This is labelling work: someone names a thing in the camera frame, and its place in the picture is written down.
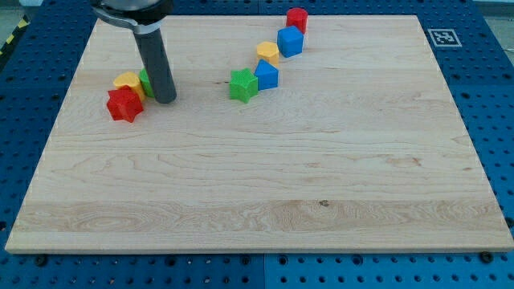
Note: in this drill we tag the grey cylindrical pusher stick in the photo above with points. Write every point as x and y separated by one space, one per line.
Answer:
155 60

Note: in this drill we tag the yellow hexagon block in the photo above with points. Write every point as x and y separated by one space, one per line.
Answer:
269 52

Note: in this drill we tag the white fiducial marker tag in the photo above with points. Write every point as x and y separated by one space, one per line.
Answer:
443 37

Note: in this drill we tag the green block behind stick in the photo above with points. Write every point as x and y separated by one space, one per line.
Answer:
144 78

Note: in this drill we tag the yellow heart block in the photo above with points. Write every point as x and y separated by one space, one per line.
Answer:
131 80

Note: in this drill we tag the black bolt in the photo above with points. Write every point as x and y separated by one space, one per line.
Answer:
486 257
41 260

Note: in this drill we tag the black bolt left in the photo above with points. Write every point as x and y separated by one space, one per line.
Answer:
41 260

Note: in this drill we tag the light wooden board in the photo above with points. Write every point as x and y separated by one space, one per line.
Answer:
359 149

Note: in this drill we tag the green star block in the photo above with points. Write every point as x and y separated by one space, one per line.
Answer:
243 85

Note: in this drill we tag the red star block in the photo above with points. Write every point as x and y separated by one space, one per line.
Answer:
124 104

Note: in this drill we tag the blue cube block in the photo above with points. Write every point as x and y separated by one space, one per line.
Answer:
290 41

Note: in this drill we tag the blue triangle block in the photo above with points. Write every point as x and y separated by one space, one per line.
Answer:
267 74

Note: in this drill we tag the robot arm end black silver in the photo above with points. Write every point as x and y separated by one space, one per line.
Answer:
139 16

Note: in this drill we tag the black bolt right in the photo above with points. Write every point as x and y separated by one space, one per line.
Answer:
486 257

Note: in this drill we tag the red cylinder block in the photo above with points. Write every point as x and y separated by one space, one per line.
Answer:
297 17

